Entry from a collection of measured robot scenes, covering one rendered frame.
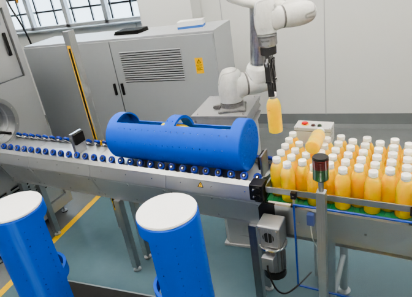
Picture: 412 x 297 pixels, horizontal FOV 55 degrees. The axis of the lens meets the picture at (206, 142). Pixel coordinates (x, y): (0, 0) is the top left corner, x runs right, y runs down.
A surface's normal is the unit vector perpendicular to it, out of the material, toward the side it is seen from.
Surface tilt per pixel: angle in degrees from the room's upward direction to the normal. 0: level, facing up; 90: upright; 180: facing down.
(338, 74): 90
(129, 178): 71
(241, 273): 0
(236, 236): 90
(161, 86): 90
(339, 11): 90
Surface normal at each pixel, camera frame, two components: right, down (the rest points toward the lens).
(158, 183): -0.47, 0.11
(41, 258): 0.70, 0.21
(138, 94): -0.33, 0.44
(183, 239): 0.49, 0.30
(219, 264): -0.14, -0.90
